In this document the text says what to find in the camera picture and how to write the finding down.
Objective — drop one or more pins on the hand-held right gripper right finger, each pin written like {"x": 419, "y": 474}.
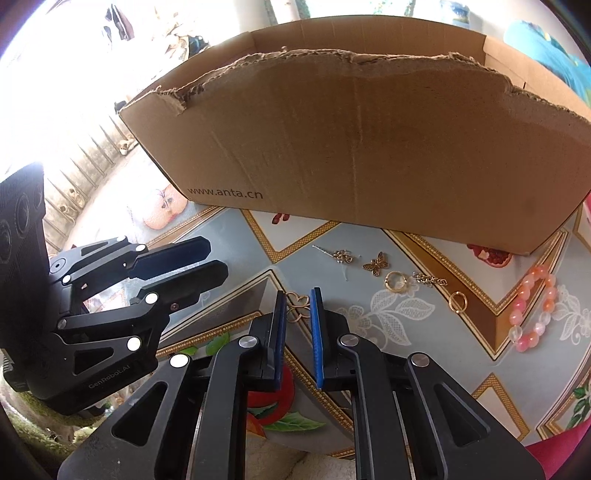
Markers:
{"x": 317, "y": 341}

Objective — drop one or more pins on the dark hanging clothes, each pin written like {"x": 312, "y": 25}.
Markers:
{"x": 117, "y": 21}

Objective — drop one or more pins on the fruit print tablecloth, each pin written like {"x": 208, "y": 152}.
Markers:
{"x": 415, "y": 346}

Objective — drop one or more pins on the blue water jug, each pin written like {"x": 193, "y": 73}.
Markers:
{"x": 455, "y": 11}

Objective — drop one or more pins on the pile of beige clothes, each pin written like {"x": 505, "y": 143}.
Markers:
{"x": 184, "y": 46}

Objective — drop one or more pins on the thin gold hoop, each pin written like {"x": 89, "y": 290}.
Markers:
{"x": 449, "y": 303}

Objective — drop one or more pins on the white fleece clothing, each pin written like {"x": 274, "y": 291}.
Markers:
{"x": 300, "y": 461}

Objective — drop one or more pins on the pink floral blanket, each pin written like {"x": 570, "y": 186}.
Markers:
{"x": 568, "y": 457}

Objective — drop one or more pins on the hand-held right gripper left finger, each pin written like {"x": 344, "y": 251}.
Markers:
{"x": 279, "y": 341}

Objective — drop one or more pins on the gold butterfly pendant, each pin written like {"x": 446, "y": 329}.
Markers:
{"x": 376, "y": 265}

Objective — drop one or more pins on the brown cardboard box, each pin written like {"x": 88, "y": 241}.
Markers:
{"x": 369, "y": 161}

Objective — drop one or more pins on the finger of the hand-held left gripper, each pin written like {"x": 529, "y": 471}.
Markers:
{"x": 175, "y": 258}
{"x": 194, "y": 281}

